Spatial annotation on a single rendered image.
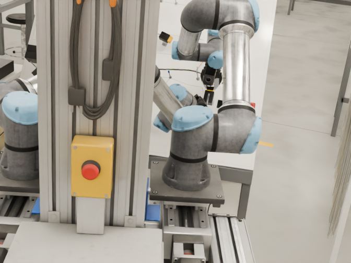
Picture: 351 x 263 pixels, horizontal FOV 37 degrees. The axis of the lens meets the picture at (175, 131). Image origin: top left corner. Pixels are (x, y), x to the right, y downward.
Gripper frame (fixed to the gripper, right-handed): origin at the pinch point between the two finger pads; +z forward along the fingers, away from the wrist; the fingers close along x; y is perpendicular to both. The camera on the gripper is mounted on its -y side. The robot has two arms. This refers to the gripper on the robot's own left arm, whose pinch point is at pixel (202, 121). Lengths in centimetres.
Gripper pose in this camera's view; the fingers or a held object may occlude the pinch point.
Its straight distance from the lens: 239.5
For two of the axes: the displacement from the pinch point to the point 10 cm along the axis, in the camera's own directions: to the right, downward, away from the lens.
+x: -4.7, -7.5, 4.7
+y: 7.8, -6.0, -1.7
